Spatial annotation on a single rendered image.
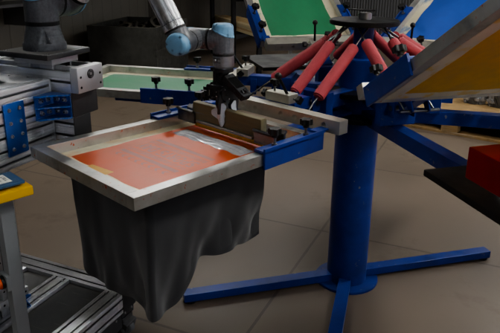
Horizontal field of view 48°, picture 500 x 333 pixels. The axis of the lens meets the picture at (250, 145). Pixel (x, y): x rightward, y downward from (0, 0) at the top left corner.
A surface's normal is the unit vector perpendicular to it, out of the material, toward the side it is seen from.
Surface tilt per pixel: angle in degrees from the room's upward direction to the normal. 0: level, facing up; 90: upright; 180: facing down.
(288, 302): 0
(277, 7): 32
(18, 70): 90
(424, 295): 0
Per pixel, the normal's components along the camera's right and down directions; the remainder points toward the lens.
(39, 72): -0.41, 0.29
